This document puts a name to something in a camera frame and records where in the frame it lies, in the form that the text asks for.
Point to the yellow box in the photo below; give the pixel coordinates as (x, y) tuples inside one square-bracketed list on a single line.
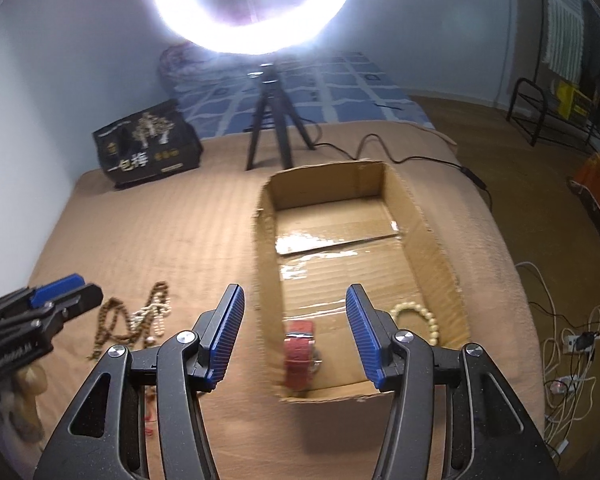
[(570, 100)]

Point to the black tripod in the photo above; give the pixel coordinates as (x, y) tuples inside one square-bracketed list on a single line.
[(265, 120)]

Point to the cardboard box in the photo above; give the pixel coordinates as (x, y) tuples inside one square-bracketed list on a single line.
[(330, 270)]

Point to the black printed bag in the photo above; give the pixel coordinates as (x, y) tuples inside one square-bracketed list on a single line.
[(145, 145)]

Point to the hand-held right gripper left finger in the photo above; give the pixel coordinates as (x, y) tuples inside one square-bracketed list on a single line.
[(225, 332)]

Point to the white power strip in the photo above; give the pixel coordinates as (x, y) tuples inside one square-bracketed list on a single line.
[(575, 342)]

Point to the orange cloth covered furniture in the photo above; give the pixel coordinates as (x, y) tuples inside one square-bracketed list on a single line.
[(597, 180)]

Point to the black metal rack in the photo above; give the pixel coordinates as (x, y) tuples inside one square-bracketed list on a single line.
[(525, 105)]

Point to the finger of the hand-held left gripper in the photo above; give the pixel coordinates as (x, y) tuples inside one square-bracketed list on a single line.
[(75, 302), (55, 290)]

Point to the beige object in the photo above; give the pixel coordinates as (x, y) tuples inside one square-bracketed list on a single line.
[(30, 390)]

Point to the striped hanging cloth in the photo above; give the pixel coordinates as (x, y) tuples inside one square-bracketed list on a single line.
[(565, 25)]

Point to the floral pillow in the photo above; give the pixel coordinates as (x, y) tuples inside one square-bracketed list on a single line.
[(180, 67)]

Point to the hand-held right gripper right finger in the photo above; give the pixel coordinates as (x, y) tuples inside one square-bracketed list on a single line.
[(364, 340)]

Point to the blue checkered bedsheet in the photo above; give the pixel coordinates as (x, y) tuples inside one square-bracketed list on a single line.
[(350, 90)]

